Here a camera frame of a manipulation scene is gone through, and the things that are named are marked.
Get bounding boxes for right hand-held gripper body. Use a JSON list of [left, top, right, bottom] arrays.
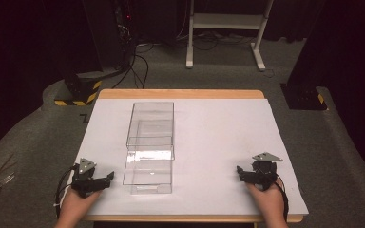
[[242, 152, 284, 192]]

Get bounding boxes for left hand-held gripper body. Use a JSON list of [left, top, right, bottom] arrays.
[[70, 157, 108, 200]]

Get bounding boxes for person's left hand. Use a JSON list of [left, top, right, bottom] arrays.
[[58, 187, 103, 220]]

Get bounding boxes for person's right hand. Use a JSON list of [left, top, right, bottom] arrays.
[[244, 179, 287, 220]]

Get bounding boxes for white paper sheet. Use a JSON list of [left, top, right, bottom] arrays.
[[64, 98, 310, 218]]

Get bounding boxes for clear plastic drawer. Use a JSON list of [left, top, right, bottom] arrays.
[[122, 148, 176, 195]]

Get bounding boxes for clear plastic drawer case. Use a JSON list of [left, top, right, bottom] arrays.
[[125, 101, 176, 162]]

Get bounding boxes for black stand with flat base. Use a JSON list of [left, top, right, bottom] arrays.
[[279, 0, 365, 111]]

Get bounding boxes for black stand with striped base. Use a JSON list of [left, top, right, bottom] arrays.
[[53, 69, 104, 107]]

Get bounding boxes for black equipment cabinet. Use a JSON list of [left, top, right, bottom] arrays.
[[81, 0, 138, 72]]

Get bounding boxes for white metal stand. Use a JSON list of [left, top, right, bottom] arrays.
[[185, 0, 276, 72]]

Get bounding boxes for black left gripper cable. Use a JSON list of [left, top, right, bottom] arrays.
[[54, 163, 81, 219]]

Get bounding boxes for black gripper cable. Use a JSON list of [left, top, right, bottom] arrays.
[[54, 163, 81, 219], [273, 177, 290, 222]]

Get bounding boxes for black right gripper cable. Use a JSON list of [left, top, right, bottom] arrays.
[[273, 177, 290, 222]]

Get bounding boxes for black floor cables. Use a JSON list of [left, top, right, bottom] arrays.
[[111, 42, 155, 90]]

